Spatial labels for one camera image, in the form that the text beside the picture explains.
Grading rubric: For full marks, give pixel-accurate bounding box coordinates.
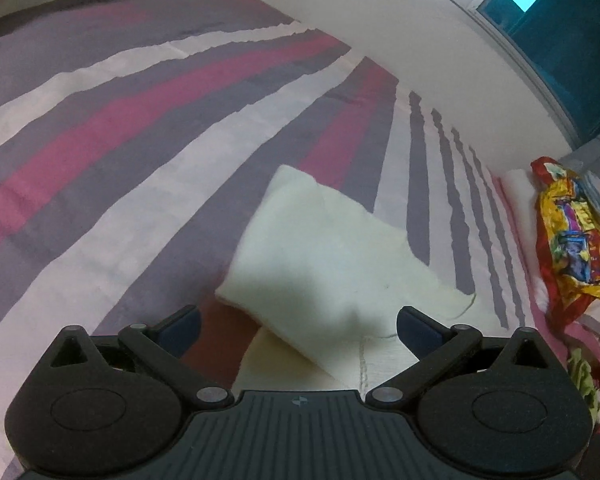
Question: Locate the white cloth garment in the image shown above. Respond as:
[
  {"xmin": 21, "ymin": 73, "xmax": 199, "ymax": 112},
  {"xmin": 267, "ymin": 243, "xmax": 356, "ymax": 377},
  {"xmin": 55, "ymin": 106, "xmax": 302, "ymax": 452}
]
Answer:
[{"xmin": 216, "ymin": 166, "xmax": 476, "ymax": 393}]

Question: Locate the grey curtain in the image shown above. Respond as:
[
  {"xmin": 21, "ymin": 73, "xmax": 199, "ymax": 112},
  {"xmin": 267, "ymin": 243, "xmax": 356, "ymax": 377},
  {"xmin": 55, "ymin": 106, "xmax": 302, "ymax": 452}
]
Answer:
[{"xmin": 559, "ymin": 134, "xmax": 600, "ymax": 179}]

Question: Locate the white pillow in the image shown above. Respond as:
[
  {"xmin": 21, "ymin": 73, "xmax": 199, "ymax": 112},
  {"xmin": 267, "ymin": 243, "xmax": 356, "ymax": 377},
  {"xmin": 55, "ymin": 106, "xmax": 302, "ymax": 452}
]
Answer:
[{"xmin": 501, "ymin": 169, "xmax": 540, "ymax": 268}]

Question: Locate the striped bed sheet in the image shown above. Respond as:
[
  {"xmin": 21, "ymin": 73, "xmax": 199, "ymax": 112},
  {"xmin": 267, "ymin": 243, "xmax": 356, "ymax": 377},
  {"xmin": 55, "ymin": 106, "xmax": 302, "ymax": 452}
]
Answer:
[{"xmin": 0, "ymin": 0, "xmax": 541, "ymax": 479}]

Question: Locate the colourful red yellow blanket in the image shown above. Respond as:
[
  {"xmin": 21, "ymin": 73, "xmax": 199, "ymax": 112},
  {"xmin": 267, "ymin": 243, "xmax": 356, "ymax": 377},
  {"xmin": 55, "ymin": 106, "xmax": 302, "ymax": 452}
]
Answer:
[{"xmin": 531, "ymin": 157, "xmax": 600, "ymax": 330}]

